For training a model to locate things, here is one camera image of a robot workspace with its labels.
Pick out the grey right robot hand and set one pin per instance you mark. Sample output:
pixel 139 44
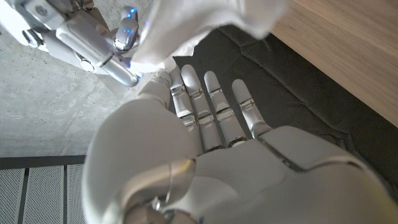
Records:
pixel 77 34

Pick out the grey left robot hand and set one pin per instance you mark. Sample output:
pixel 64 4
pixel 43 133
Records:
pixel 248 174

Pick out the white shipping label sheet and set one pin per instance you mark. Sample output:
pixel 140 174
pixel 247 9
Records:
pixel 192 21

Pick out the black floor mat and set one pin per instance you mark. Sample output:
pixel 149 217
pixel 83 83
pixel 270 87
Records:
pixel 311 102

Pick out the grey perforated metal panel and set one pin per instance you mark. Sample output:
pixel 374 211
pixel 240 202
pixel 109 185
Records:
pixel 43 196

